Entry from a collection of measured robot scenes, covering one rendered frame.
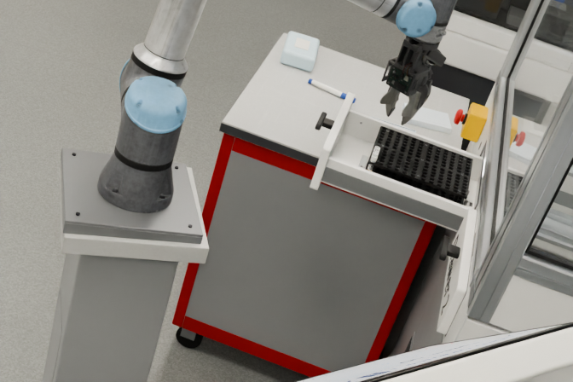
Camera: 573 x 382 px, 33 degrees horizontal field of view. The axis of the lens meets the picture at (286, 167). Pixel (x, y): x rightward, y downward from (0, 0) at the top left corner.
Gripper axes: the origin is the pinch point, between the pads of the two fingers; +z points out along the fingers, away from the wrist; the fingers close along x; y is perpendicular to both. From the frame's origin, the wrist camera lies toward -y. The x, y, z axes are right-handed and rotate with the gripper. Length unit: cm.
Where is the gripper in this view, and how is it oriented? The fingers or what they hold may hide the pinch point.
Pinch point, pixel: (398, 114)
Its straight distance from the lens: 214.7
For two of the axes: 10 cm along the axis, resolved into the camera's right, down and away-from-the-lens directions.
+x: 7.6, 5.0, -4.1
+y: -6.0, 3.0, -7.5
